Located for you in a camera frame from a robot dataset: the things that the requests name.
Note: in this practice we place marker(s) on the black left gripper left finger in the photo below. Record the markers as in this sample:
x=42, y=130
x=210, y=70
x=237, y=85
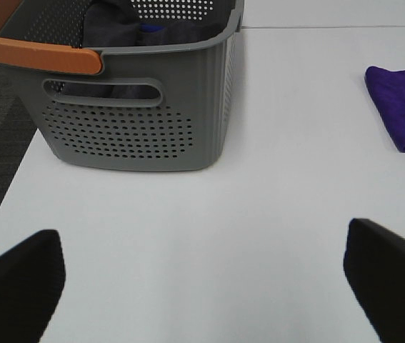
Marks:
x=32, y=279

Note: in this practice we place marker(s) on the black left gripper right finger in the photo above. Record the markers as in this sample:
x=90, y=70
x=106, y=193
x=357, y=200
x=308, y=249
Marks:
x=374, y=266

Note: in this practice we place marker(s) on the purple towel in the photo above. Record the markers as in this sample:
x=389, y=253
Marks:
x=387, y=91

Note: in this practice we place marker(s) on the dark grey cloth in basket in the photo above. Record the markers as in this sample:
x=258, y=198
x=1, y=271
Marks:
x=117, y=23

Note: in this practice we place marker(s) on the blue cloth in basket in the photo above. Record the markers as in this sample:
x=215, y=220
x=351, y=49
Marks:
x=150, y=28

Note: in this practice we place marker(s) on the orange basket handle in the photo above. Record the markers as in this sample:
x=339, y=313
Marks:
x=44, y=57

